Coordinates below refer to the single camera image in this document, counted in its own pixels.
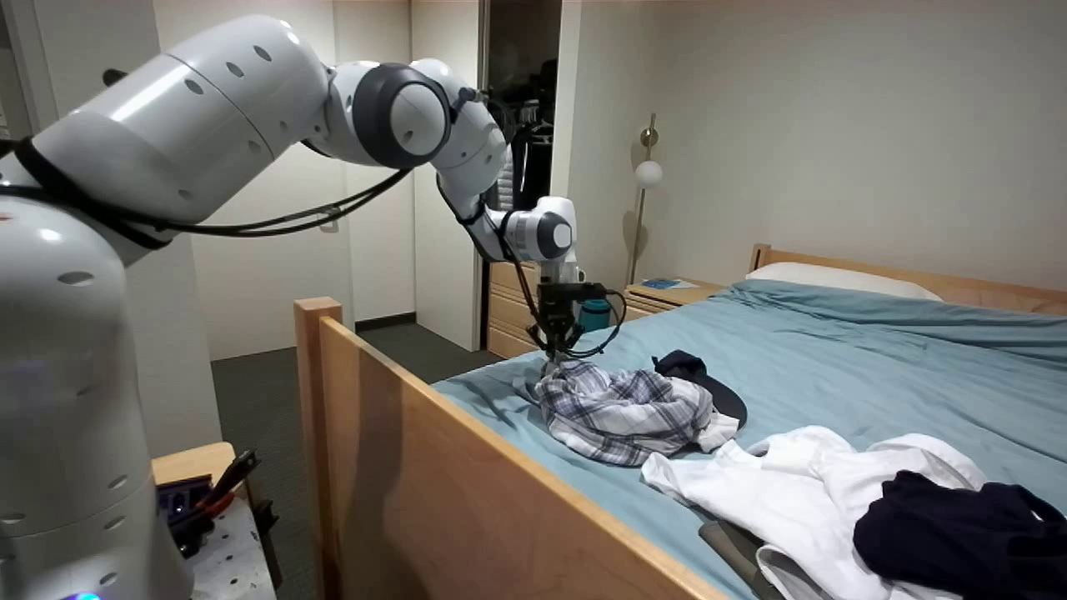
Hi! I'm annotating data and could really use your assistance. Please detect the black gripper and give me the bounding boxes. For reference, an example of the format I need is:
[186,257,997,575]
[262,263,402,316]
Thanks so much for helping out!
[538,278,609,357]

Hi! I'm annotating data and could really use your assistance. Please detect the checkered plaid shirt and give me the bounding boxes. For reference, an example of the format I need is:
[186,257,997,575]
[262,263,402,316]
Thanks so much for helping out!
[530,360,745,467]

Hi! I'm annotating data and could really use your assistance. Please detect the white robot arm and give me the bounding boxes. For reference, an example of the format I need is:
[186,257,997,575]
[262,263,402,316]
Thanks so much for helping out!
[0,15,588,600]

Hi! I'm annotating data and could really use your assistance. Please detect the blue bed sheet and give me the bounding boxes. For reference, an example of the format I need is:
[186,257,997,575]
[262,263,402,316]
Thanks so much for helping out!
[441,278,1067,592]

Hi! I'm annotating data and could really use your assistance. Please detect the teal waste bin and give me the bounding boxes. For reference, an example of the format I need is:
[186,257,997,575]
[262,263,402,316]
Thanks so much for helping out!
[580,297,615,330]

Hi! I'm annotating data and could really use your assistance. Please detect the wooden drawer dresser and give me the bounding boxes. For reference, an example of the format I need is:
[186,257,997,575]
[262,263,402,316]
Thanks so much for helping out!
[487,263,539,357]

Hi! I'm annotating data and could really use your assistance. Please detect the wooden nightstand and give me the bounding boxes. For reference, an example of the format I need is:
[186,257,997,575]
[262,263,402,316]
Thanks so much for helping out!
[624,278,716,320]

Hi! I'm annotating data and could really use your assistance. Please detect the globe floor lamp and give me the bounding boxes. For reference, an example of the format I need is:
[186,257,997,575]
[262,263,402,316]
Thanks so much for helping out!
[629,121,665,263]

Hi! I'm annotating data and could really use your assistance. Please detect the small black garment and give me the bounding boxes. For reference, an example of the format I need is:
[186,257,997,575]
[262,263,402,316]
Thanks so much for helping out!
[653,350,747,424]

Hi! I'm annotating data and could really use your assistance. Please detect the white pillow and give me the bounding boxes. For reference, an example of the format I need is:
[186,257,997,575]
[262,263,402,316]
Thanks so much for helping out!
[745,263,943,304]

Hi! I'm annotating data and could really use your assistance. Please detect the white door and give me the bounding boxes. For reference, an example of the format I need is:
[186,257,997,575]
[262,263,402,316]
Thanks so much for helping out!
[189,145,415,360]

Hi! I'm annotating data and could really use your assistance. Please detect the white garment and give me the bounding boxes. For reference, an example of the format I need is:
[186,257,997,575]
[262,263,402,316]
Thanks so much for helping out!
[640,427,986,600]

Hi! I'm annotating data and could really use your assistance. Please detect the wooden box with tools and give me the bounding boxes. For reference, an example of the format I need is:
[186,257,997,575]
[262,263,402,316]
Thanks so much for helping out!
[150,443,257,555]

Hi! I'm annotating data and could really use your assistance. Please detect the dark navy garment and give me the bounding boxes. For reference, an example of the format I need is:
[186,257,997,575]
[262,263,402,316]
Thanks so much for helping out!
[853,471,1067,600]

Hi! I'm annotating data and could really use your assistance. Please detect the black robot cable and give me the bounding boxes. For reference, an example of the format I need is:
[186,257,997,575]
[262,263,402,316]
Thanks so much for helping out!
[131,162,629,363]

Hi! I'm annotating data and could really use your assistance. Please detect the wooden bed frame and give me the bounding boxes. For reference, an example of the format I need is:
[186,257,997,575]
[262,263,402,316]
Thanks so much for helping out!
[294,270,1067,600]

